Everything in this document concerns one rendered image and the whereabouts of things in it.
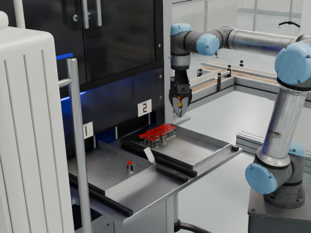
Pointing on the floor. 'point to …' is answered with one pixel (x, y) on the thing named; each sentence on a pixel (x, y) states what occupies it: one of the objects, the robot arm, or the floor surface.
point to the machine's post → (161, 113)
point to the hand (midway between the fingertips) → (180, 115)
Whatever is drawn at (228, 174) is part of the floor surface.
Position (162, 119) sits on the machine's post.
